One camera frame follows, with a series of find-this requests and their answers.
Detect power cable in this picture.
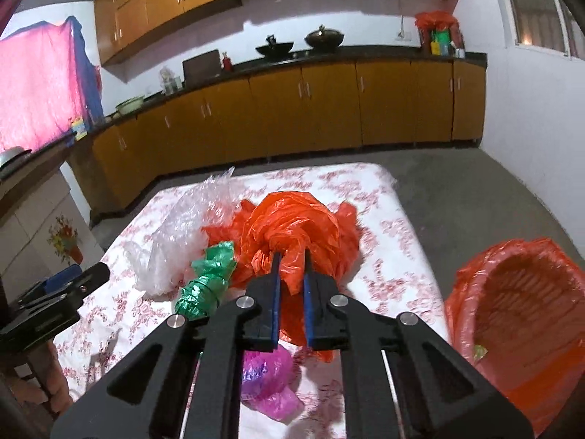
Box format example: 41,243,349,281
397,0,474,37

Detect white cabinet with flower decal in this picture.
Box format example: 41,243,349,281
0,170,107,286

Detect clear container with bag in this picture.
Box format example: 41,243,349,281
158,66,183,96

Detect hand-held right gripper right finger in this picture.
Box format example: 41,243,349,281
302,251,535,439

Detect black kitchen countertop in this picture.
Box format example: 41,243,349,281
0,49,488,181

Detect black wok with handle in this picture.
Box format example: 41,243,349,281
254,33,295,60

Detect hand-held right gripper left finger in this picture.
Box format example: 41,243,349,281
50,251,282,439

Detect orange bag on rack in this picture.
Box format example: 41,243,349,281
414,10,460,34

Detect window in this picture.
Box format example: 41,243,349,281
497,0,579,63

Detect green pot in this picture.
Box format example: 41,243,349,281
114,95,146,115

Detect clear plastic bag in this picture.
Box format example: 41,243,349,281
183,167,241,234
124,201,210,296

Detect floral printed sheet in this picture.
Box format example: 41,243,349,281
52,162,448,439

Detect black wok with lid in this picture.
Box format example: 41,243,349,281
304,24,343,50

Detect red bin with orange liner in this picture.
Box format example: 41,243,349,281
445,237,585,436

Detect person's left hand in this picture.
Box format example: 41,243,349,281
25,343,76,417

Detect green plastic bag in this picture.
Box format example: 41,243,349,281
174,241,239,321

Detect long wooden upper cabinets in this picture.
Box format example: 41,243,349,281
94,0,243,66

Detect large orange plastic bag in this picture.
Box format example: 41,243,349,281
229,191,350,347

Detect blue cloth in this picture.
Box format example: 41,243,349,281
59,15,105,125

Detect small orange plastic bag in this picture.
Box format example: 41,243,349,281
201,200,365,279

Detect wooden lower kitchen cabinets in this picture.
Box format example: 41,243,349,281
68,61,486,221

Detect pink cloth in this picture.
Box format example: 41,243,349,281
0,20,93,153

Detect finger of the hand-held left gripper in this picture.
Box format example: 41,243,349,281
27,260,111,308
16,271,80,305

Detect pink plastic bag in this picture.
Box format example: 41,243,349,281
241,350,303,421

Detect metal bowl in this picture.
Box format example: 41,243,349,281
0,146,33,168

